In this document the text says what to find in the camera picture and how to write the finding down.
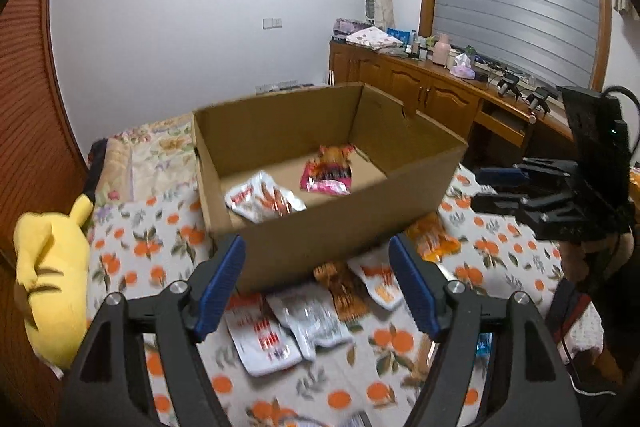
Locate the pink snack packet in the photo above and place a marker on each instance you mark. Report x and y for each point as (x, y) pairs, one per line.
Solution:
(325, 174)

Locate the purple bag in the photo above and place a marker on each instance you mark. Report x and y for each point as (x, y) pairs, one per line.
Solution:
(350, 27)

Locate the white red snack packet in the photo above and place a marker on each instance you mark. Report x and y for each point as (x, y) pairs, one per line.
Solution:
(257, 337)

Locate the yellow plush toy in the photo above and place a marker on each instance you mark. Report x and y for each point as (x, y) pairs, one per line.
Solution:
(50, 267)

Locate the brown cardboard box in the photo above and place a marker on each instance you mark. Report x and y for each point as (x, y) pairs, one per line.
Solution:
(300, 122)

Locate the brown orange snack packet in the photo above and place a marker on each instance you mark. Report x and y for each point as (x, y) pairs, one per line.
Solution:
(345, 289)

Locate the orange fruit print bedsheet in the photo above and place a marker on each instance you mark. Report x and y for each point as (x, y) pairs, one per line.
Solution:
(140, 227)

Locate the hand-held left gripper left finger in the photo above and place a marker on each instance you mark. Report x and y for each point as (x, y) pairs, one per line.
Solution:
(225, 287)

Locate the white wall switch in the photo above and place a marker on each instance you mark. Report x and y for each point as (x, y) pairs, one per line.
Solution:
(272, 23)

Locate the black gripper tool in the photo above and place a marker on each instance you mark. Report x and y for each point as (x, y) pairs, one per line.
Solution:
(540, 102)
(507, 87)

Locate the white wall socket strip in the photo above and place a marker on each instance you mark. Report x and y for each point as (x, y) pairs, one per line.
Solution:
(275, 86)

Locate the blue box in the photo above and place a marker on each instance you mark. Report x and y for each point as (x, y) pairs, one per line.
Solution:
(397, 36)

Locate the orange yellow snack packet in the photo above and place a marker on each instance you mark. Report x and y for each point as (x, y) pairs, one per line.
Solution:
(337, 153)

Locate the small white fan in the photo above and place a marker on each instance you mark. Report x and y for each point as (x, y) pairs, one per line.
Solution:
(371, 9)

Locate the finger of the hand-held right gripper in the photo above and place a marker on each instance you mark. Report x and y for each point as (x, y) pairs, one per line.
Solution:
(492, 204)
(495, 175)

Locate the wooden louvered wardrobe door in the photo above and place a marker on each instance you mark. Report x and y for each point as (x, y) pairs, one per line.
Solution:
(30, 82)

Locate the purple tissue pack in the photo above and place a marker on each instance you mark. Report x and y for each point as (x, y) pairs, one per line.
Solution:
(462, 69)

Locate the white orange snack packet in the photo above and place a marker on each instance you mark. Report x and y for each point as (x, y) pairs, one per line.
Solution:
(382, 282)

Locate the silver red snack packet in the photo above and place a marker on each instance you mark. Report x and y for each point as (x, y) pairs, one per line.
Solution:
(262, 202)

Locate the folded floral cloth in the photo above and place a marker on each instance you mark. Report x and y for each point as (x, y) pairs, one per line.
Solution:
(372, 38)

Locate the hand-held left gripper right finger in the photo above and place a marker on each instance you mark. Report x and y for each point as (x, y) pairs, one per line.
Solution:
(412, 287)

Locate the floral quilt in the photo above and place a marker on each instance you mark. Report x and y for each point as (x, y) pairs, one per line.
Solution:
(150, 157)

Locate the pink thermos bottle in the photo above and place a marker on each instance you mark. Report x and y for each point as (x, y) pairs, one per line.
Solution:
(441, 52)

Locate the wooden cabinet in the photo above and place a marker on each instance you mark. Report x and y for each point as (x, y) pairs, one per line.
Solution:
(400, 77)

